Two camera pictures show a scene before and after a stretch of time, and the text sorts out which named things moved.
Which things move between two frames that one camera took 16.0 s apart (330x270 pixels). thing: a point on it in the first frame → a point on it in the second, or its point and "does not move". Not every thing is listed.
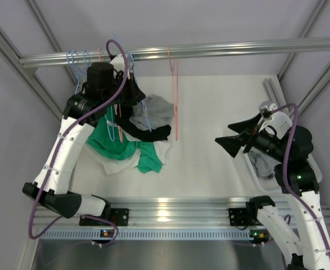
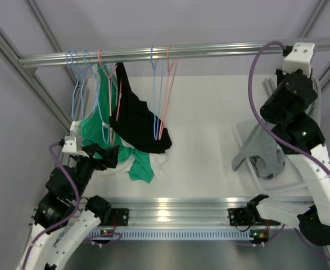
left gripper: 135,94 → 109,155
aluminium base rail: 147,212 does not move
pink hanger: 175,68 → 171,73
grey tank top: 263,165 does not move
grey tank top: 152,112 → 268,151
